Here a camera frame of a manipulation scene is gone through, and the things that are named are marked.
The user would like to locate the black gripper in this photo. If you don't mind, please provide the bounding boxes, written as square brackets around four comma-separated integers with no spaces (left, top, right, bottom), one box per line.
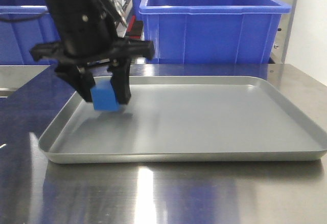
[30,26,155,104]

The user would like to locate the blue cube block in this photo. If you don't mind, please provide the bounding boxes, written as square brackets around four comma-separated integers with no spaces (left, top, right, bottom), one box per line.
[90,80,120,111]

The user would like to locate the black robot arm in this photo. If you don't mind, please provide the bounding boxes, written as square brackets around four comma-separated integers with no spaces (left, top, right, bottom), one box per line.
[30,0,155,105]

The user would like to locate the blue plastic bin left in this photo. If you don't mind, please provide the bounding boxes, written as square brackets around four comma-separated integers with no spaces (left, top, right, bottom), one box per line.
[1,0,59,65]

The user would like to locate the blue plastic bin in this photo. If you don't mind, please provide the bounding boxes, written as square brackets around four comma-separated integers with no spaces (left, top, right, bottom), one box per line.
[139,0,291,64]
[1,0,59,65]

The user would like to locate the blue plastic bin right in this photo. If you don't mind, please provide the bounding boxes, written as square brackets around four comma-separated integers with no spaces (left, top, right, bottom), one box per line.
[139,0,291,64]

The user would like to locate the grey metal tray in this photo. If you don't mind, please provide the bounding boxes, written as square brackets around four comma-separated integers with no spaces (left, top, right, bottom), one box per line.
[39,76,326,164]

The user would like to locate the steel shelf upright post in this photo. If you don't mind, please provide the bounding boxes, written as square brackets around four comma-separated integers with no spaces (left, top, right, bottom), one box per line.
[270,0,297,64]

